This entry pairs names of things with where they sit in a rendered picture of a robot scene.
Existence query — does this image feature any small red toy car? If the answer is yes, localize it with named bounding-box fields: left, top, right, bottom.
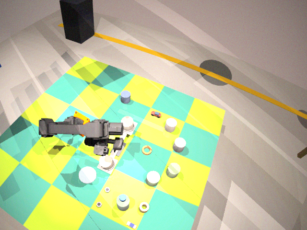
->
left=151, top=111, right=161, bottom=118

